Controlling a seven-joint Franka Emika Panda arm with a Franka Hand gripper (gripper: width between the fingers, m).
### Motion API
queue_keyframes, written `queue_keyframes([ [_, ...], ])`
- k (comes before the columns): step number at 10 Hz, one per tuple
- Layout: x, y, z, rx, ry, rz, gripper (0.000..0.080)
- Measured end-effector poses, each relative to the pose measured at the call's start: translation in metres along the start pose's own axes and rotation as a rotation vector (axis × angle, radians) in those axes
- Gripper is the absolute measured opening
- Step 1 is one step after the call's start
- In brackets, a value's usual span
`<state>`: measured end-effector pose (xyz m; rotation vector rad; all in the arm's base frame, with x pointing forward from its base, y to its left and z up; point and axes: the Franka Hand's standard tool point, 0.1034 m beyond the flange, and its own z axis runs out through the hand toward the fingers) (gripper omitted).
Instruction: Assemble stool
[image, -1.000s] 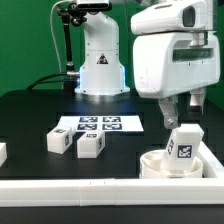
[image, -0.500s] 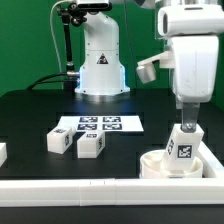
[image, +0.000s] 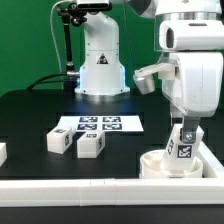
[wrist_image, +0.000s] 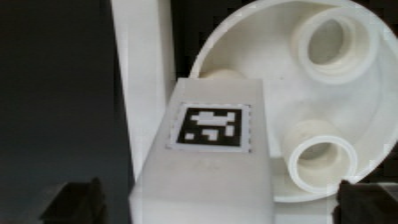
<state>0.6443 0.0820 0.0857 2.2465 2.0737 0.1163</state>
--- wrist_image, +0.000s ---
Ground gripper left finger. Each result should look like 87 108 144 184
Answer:
39 178 108 224

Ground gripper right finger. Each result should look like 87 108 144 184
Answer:
332 181 398 224

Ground white U-shaped fence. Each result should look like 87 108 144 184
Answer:
110 0 176 177

